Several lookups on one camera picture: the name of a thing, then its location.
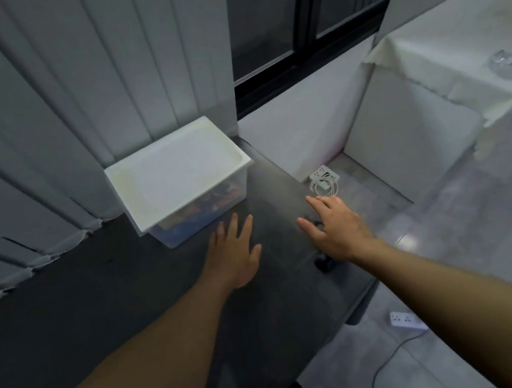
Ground person's right hand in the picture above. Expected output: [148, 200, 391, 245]
[293, 186, 383, 272]

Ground white square power strip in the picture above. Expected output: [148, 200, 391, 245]
[307, 164, 342, 186]

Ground person's right forearm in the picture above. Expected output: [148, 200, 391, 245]
[349, 213, 512, 388]

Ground clear plastic storage box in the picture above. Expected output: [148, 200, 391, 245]
[123, 164, 260, 256]

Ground white tablecloth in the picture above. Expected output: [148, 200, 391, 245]
[317, 0, 512, 215]

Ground clear plastic bottle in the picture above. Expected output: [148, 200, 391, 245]
[486, 48, 512, 84]

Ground person's left hand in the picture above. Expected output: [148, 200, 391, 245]
[192, 209, 269, 295]

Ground white long power strip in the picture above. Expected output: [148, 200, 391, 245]
[388, 306, 430, 337]

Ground grey power cord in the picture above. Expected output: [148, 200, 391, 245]
[351, 331, 428, 388]

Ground white storage box lid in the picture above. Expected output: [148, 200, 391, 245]
[97, 110, 261, 238]

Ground person's left forearm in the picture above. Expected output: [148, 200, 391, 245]
[0, 268, 266, 388]

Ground coiled white cable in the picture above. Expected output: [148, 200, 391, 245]
[308, 176, 341, 200]

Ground black window frame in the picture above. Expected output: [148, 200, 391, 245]
[218, 0, 443, 120]

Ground grey vertical blinds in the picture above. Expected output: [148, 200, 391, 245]
[0, 0, 276, 319]

